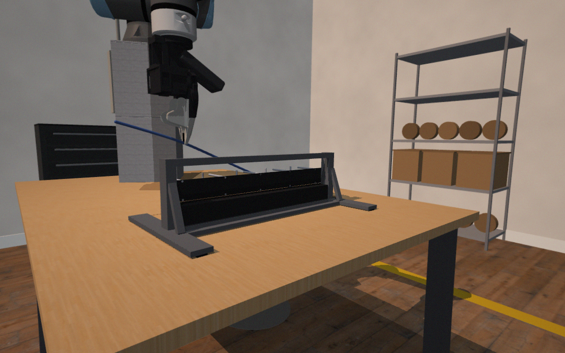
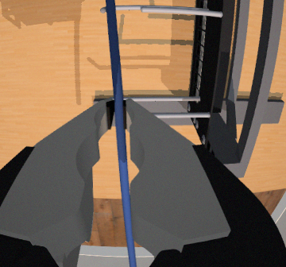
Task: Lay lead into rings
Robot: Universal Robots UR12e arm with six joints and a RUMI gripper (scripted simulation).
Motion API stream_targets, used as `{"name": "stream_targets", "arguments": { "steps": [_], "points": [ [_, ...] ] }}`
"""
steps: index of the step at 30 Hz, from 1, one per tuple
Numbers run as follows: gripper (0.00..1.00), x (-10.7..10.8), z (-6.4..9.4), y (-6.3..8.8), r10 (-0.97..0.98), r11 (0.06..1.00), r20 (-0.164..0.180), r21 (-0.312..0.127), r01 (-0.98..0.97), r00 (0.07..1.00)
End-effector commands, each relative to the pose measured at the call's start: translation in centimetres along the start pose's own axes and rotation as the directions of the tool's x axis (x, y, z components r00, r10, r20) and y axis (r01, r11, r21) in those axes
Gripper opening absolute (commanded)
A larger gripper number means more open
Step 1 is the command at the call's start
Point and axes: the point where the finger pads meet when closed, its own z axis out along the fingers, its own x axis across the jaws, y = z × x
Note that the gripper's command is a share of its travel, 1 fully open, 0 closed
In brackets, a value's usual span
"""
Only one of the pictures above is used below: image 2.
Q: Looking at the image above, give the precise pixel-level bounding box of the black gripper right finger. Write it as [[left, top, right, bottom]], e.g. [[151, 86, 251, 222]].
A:
[[123, 99, 286, 267]]

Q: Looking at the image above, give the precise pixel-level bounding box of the grey metal rack with black port panel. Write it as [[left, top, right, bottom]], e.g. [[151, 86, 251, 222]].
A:
[[115, 0, 284, 178]]

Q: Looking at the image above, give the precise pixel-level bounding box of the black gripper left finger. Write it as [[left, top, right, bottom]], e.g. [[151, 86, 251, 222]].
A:
[[0, 99, 114, 267]]

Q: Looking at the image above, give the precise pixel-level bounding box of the dark blue cable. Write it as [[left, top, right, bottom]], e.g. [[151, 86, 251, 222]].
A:
[[106, 0, 137, 267]]

